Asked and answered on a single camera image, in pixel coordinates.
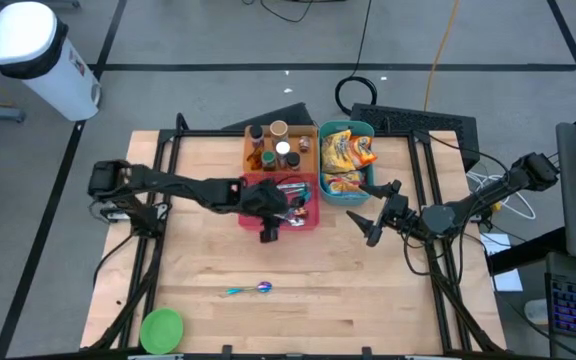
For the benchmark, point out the small clear spice jar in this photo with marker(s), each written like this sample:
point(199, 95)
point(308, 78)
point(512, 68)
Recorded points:
point(305, 144)

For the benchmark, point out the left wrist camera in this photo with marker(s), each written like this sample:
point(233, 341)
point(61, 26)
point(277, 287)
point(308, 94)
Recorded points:
point(269, 232)

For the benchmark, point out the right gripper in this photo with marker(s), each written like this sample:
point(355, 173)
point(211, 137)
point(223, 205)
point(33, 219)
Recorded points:
point(395, 212)

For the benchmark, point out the white lidded glass jar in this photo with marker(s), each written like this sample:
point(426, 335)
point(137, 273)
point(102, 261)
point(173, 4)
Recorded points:
point(283, 148)

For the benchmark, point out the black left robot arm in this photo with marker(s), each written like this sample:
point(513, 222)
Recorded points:
point(188, 187)

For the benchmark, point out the black table edge clamp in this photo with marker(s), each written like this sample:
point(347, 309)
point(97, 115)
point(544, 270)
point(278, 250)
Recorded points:
point(226, 351)
point(366, 353)

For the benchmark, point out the purple labelled black-lid jar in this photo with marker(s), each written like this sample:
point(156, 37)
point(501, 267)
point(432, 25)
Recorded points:
point(256, 135)

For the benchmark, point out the gold metal spoon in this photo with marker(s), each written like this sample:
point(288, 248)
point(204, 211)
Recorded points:
point(301, 213)

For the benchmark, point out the white trash can black liner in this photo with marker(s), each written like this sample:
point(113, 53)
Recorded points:
point(23, 30)

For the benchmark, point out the black metal rig frame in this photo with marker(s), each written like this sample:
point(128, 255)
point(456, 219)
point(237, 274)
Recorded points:
point(208, 133)

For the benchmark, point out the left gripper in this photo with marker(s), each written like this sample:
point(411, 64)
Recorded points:
point(265, 199)

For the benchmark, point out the orange plastic tray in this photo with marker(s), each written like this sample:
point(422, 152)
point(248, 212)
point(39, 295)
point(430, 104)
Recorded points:
point(310, 162)

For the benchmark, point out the green plastic bowl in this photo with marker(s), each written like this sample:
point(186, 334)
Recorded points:
point(161, 331)

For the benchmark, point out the black desk leg bar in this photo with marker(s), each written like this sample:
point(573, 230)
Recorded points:
point(528, 250)

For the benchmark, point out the yellow Maruchan ramen packet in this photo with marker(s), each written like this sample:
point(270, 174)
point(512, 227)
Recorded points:
point(337, 152)

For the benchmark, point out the green lidded spice jar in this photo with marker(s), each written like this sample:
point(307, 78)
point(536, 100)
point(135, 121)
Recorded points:
point(268, 160)

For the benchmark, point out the shiny silver metal spoon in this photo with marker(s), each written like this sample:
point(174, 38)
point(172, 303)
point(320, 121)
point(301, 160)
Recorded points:
point(293, 187)

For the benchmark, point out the teal plastic bin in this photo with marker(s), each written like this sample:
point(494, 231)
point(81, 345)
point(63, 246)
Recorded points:
point(365, 129)

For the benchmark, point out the white paper sheet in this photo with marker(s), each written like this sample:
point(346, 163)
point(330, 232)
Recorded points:
point(510, 281)

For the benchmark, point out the red plastic bin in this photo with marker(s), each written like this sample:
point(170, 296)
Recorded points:
point(248, 222)

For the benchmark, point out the tan lidded food jar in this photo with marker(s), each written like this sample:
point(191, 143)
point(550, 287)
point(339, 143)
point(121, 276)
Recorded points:
point(278, 131)

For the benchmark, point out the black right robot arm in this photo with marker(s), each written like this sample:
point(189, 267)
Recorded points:
point(488, 197)

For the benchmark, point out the white computer mouse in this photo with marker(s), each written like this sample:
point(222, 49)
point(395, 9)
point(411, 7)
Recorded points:
point(535, 311)

